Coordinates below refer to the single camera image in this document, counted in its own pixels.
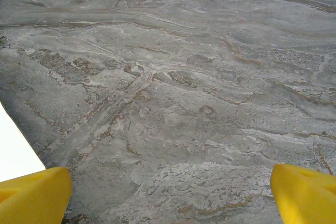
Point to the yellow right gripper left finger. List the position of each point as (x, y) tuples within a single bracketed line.
[(34, 197)]

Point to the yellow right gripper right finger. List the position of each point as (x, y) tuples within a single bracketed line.
[(304, 197)]

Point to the white and purple paper box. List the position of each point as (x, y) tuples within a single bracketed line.
[(15, 150)]

